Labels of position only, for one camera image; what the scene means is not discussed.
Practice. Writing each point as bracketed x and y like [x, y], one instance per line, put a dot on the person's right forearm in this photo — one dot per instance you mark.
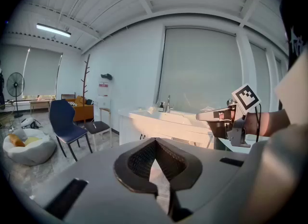
[267, 123]

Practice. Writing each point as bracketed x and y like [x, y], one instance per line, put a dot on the large grey window blind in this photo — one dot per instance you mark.
[202, 69]

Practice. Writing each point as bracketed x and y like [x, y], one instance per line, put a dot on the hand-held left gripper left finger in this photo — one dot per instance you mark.
[96, 194]

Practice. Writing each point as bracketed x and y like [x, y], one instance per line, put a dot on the small wooden table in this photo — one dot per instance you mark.
[39, 103]

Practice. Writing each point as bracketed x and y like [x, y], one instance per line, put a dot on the white wash basin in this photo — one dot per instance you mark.
[154, 126]

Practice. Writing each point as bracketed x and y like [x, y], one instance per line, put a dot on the orange sofa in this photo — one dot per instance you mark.
[84, 112]

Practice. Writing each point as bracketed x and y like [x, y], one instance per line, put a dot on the dark blue chair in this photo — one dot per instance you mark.
[61, 119]

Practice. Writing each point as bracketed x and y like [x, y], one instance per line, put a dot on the black standing fan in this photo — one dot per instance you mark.
[15, 83]

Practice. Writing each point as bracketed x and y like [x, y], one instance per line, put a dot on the long ceiling light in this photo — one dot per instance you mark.
[53, 30]

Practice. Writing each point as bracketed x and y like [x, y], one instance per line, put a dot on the small bottle with black pump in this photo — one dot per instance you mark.
[161, 107]

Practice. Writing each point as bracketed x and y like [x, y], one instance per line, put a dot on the white round floor cushion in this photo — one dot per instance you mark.
[36, 152]

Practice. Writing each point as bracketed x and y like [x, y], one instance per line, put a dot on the white sign red label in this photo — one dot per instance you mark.
[104, 88]

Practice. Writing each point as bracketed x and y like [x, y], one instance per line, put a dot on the thin pen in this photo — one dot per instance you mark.
[94, 125]

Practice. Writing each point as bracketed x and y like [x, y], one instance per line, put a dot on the clear cup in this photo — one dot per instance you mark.
[152, 110]

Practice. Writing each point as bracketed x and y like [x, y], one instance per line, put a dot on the black white striped cushion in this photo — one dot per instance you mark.
[71, 103]

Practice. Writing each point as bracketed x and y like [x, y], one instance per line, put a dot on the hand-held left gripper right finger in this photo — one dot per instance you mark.
[211, 182]

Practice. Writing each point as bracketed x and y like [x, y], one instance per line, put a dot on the brown wooden coat rack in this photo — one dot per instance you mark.
[84, 85]

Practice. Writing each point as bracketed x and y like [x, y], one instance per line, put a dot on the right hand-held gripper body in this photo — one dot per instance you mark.
[245, 97]

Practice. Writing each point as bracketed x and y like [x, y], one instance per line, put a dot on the black wall-mounted object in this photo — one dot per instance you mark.
[106, 76]

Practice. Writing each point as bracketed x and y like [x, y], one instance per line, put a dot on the chrome faucet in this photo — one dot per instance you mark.
[169, 103]

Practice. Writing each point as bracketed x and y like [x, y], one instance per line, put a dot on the person's black printed t-shirt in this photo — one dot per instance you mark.
[294, 25]

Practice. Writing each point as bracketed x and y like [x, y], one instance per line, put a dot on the brown seat wooden chair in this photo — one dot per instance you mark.
[98, 126]

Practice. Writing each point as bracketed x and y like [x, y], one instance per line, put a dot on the bread-shaped plush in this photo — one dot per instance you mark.
[16, 140]

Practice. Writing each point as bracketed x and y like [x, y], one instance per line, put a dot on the white floor appliance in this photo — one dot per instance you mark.
[27, 122]

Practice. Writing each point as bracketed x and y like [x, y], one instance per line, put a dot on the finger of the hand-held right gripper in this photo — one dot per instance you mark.
[207, 115]

